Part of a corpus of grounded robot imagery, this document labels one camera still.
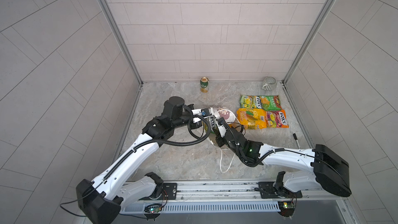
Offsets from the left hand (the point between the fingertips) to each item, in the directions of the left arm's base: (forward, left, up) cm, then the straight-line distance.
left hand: (210, 110), depth 67 cm
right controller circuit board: (-33, -35, -29) cm, 56 cm away
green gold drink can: (+34, +3, -21) cm, 40 cm away
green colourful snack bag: (+23, -28, -25) cm, 44 cm away
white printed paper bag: (+3, -8, -7) cm, 11 cm away
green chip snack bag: (+23, -41, -26) cm, 54 cm away
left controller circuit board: (-34, +24, -25) cm, 49 cm away
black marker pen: (-1, -50, -28) cm, 58 cm away
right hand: (-1, -2, -16) cm, 16 cm away
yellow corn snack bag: (+9, -26, -24) cm, 36 cm away
